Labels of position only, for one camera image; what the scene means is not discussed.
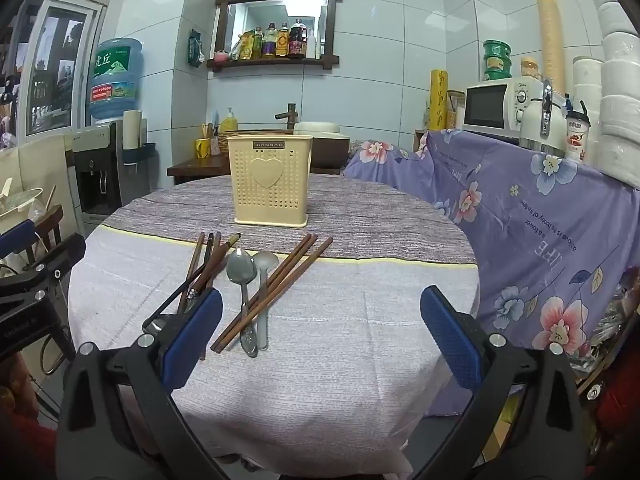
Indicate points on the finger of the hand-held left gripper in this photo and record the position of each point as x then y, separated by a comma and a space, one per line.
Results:
17, 237
57, 257

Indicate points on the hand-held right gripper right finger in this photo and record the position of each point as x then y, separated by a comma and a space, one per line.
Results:
450, 345

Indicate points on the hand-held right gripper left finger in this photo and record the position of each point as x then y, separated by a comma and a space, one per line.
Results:
195, 340

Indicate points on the dark metal spoon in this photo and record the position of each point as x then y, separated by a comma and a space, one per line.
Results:
241, 265

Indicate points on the black chopstick with metal band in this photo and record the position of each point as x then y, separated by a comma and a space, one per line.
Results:
230, 243

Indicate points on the cream plastic utensil holder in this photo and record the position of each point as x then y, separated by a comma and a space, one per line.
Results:
270, 195

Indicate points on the person's left forearm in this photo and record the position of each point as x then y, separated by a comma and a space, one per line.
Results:
12, 395

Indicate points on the wooden chair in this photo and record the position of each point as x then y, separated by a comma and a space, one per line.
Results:
50, 222

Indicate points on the water dispenser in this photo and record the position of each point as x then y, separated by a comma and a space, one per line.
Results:
97, 170

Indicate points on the dark blue cup holder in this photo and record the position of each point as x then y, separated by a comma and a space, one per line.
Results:
142, 155

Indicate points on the purple floral cloth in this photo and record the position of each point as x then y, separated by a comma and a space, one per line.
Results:
525, 220

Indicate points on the beige paper cup stack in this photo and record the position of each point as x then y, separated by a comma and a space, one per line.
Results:
131, 127

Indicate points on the wooden side counter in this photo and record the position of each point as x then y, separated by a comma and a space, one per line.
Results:
200, 166

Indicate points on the yellow mug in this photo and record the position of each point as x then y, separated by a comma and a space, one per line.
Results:
202, 149

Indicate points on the window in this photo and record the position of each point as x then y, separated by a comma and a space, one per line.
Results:
65, 60

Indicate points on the blue water jug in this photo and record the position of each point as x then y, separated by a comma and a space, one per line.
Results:
117, 80

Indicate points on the small patterned cup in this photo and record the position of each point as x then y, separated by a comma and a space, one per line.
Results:
215, 146

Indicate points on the yellow soap pump bottle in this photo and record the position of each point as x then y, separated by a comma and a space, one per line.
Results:
228, 122

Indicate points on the glass jar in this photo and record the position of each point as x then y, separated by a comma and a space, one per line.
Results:
455, 110

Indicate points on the white microwave oven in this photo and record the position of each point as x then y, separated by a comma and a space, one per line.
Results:
487, 107

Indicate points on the milk tea cup with straw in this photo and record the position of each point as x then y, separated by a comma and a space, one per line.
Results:
577, 137

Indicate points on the yellow roll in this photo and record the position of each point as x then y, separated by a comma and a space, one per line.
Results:
438, 100

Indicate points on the bronze faucet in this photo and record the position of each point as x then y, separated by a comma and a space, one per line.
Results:
289, 112

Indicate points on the green hanging packet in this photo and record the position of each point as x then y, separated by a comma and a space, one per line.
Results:
196, 50

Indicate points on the pink bowl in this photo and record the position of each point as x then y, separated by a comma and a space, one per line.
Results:
220, 55

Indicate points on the yellow seasoning packet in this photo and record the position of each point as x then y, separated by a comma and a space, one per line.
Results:
246, 47

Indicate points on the beige jar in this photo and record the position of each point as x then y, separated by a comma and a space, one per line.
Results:
531, 69

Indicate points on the stack of green noodle bowls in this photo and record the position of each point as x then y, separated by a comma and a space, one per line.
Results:
496, 60

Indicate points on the green bottle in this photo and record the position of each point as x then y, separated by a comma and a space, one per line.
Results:
257, 45

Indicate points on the bottle with purple label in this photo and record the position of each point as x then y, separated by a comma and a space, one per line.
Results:
270, 42

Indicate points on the stack of white paper bowls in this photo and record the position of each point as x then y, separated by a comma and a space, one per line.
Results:
617, 85

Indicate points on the brown bottle yellow label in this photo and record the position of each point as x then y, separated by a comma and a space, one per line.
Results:
283, 42

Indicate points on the dark sauce bottle red label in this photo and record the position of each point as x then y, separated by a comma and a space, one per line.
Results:
297, 42

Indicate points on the white plastic bottle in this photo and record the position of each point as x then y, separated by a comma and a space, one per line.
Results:
311, 45

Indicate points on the stack of yellow paper cups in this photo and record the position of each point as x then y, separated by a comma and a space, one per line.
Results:
549, 35

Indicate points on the wooden framed wall shelf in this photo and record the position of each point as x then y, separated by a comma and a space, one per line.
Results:
222, 30

